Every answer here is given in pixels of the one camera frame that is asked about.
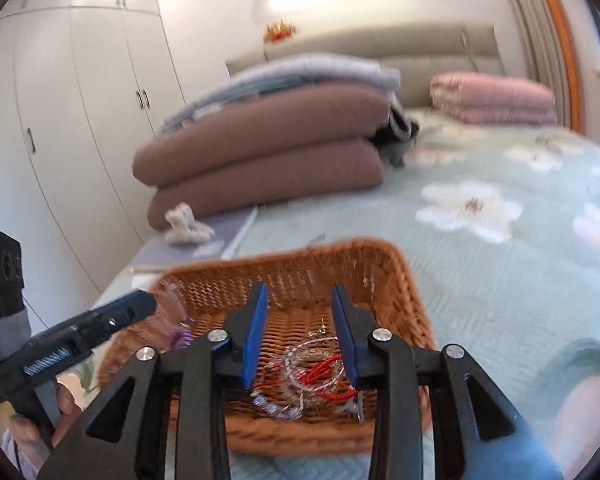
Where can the pink folded quilt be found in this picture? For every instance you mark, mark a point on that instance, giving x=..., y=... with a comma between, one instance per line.
x=490, y=97

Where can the grey folded blanket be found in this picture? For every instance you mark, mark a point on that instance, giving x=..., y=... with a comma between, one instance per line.
x=305, y=72

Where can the silver hair clip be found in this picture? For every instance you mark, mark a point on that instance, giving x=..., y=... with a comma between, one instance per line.
x=352, y=405

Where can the white crumpled cloth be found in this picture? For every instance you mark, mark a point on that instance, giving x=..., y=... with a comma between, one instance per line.
x=182, y=227

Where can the beige padded headboard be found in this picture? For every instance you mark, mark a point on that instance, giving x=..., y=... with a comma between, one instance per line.
x=430, y=45

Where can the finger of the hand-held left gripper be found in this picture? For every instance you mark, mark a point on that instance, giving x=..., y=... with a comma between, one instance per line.
x=127, y=307

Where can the dark clothing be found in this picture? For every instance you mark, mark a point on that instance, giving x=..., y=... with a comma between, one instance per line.
x=397, y=135

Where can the green floral bed sheet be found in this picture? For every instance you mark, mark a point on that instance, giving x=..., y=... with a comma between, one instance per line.
x=505, y=280

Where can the brown folded quilt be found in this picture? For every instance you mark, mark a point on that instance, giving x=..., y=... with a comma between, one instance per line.
x=280, y=130

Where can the red wall ornament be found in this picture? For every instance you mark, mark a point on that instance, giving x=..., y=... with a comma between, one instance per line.
x=280, y=32

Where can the purple mat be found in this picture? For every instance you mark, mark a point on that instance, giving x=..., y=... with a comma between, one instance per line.
x=225, y=230

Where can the brown wicker basket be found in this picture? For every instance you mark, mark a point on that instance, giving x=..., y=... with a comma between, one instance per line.
x=305, y=280

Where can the orange curtain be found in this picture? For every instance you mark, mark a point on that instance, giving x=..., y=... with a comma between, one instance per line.
x=565, y=45

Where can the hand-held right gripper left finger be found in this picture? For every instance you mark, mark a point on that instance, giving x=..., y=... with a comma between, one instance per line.
x=256, y=340

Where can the beige curtain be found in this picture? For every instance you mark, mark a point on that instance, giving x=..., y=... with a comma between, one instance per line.
x=530, y=35

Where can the purple tassel ornament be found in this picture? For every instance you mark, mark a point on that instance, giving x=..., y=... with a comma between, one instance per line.
x=177, y=335

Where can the white wardrobe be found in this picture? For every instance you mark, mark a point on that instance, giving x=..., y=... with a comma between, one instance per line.
x=80, y=110

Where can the person's left hand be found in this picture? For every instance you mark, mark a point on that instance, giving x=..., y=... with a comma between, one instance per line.
x=67, y=410

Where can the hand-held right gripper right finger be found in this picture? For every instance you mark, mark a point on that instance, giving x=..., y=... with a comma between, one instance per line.
x=345, y=345

